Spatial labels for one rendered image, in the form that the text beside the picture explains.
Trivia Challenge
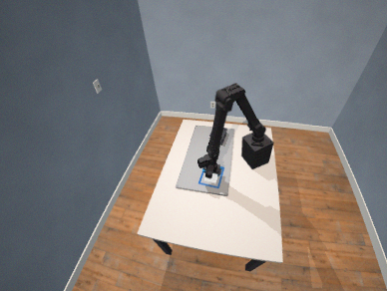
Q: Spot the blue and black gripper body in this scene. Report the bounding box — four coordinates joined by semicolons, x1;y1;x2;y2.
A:
213;164;221;174

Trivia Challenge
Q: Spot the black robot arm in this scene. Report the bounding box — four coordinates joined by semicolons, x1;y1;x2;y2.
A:
197;83;266;178

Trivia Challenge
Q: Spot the white well plate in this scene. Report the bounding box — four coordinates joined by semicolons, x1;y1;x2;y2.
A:
204;173;217;183

